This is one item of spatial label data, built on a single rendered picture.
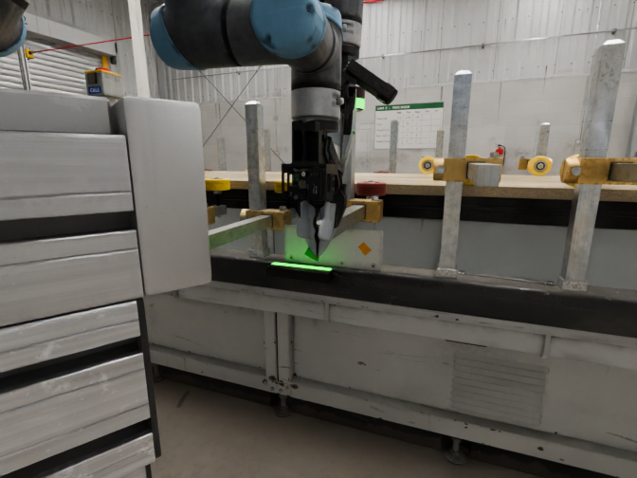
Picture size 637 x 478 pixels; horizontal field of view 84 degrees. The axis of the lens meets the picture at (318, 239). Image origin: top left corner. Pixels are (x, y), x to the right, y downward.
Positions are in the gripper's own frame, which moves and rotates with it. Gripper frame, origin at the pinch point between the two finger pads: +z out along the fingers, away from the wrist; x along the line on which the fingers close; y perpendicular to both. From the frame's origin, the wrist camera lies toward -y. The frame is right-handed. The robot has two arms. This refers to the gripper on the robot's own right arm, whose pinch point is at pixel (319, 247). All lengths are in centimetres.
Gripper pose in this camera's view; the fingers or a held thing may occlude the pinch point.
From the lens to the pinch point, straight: 60.4
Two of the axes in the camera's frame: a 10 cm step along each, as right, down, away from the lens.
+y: -3.4, 1.8, -9.2
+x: 9.4, 0.8, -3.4
